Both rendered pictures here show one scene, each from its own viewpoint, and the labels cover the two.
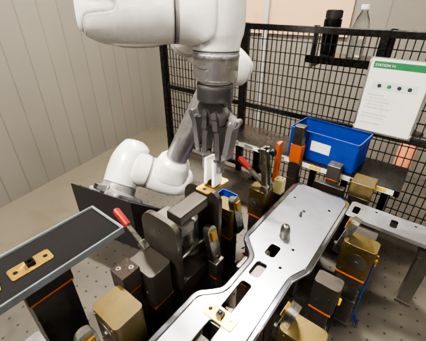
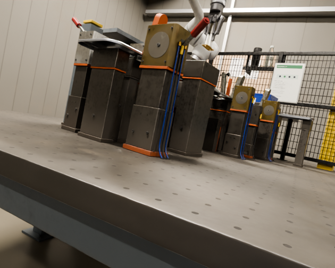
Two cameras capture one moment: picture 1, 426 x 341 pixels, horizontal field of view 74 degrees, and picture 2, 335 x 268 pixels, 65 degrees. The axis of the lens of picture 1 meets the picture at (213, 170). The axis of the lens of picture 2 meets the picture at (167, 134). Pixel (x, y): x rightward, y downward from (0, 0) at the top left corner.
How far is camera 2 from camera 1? 1.28 m
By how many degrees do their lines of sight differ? 29
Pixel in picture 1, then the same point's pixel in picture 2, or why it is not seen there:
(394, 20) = not seen: hidden behind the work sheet
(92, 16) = not seen: outside the picture
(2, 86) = (41, 79)
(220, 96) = (219, 7)
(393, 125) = (288, 95)
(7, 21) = (61, 48)
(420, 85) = (298, 74)
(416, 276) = (302, 142)
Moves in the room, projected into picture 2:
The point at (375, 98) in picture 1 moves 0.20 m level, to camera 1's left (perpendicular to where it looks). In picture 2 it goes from (278, 82) to (254, 77)
